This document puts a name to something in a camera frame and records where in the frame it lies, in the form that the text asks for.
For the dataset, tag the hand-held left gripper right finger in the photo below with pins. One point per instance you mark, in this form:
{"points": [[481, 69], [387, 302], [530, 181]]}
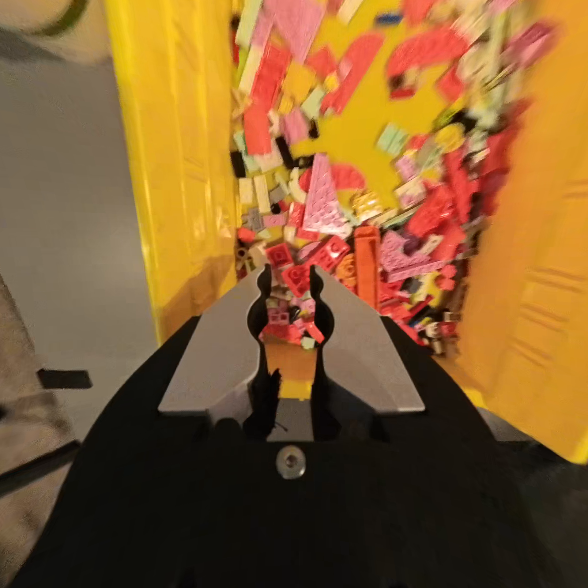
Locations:
{"points": [[367, 363]]}

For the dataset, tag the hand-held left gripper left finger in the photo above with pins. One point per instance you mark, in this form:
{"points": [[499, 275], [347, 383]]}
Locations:
{"points": [[206, 363]]}

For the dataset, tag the pile of toy bricks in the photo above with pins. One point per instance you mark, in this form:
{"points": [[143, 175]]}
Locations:
{"points": [[427, 216]]}

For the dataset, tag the white paper cup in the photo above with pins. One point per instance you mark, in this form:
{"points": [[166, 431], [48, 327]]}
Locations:
{"points": [[99, 36]]}

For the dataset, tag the orange brick separator tool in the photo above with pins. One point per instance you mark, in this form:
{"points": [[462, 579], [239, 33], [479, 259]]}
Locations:
{"points": [[366, 266]]}

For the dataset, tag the yellow plastic bin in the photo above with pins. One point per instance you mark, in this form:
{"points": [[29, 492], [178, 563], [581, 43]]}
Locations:
{"points": [[174, 138]]}

